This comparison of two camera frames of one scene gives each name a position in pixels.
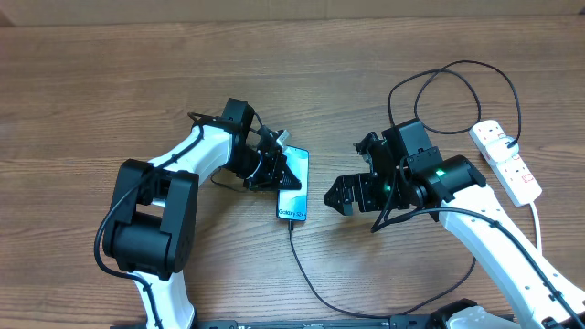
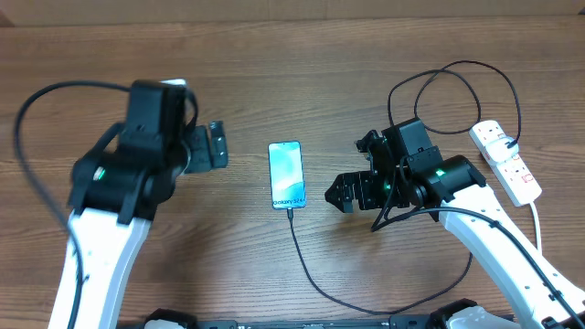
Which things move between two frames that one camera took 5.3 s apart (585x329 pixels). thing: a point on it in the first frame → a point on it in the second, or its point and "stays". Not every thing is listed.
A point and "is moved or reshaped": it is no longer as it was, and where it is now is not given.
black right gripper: [346, 188] stays
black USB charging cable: [432, 71] → [438, 69]
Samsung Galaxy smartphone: [292, 204] is moved or reshaped
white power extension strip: [512, 173] stays
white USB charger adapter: [502, 148] stays
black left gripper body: [266, 174] → [200, 156]
